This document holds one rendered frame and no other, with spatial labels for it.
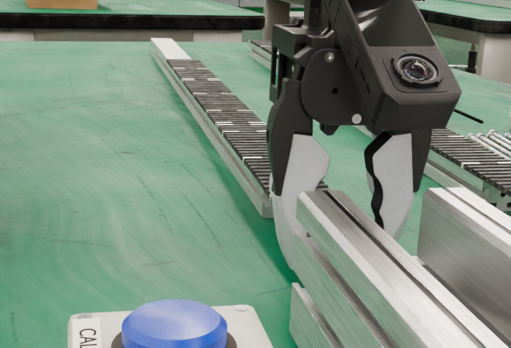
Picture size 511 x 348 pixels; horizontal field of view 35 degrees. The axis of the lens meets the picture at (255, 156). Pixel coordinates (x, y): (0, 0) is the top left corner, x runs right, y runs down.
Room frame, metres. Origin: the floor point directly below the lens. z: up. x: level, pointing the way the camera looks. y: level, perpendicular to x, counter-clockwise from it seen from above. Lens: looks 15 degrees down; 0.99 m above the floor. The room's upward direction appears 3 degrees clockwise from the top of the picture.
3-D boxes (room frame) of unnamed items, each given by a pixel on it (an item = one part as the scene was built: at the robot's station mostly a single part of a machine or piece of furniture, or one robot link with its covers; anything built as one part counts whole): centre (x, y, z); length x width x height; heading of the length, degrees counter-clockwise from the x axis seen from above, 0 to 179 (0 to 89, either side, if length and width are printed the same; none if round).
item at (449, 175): (1.14, -0.10, 0.79); 0.96 x 0.04 x 0.03; 13
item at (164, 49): (1.09, 0.08, 0.79); 0.96 x 0.04 x 0.03; 13
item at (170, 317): (0.28, 0.03, 0.84); 0.04 x 0.04 x 0.02
